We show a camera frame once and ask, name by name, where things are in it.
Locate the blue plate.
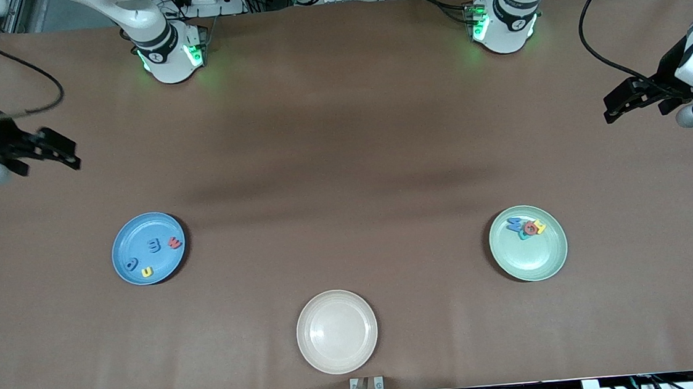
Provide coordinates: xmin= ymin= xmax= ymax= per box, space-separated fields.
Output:
xmin=109 ymin=210 xmax=189 ymax=288

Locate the green plate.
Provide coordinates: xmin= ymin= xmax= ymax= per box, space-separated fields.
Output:
xmin=487 ymin=202 xmax=571 ymax=285

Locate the white power strip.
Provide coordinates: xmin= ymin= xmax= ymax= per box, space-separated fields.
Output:
xmin=173 ymin=0 xmax=248 ymax=20

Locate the beige plate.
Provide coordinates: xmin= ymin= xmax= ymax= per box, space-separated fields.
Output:
xmin=293 ymin=287 xmax=382 ymax=378

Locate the black camera cable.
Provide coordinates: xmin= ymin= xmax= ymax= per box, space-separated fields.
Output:
xmin=576 ymin=0 xmax=689 ymax=105
xmin=0 ymin=28 xmax=66 ymax=118

